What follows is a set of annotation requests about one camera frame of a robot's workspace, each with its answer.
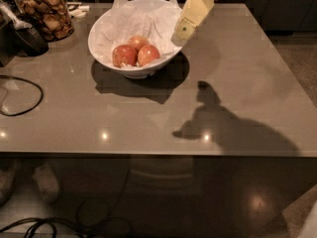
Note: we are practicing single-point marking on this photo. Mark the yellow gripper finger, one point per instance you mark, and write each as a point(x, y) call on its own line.
point(193, 14)

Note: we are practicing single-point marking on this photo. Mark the white ceramic bowl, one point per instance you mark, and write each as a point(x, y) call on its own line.
point(138, 70)

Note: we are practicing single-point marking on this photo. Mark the red apple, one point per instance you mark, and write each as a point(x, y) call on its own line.
point(124, 55)
point(147, 54)
point(138, 42)

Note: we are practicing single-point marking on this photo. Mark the glass jar of dried chips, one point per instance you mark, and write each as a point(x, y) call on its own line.
point(52, 17)

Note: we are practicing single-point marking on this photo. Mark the white paper bowl liner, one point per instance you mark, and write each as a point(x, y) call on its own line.
point(145, 20)

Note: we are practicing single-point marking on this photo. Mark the small white items on table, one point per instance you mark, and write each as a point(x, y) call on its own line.
point(78, 11)

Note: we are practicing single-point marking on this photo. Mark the black appliance with handle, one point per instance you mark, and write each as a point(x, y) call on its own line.
point(28, 39)

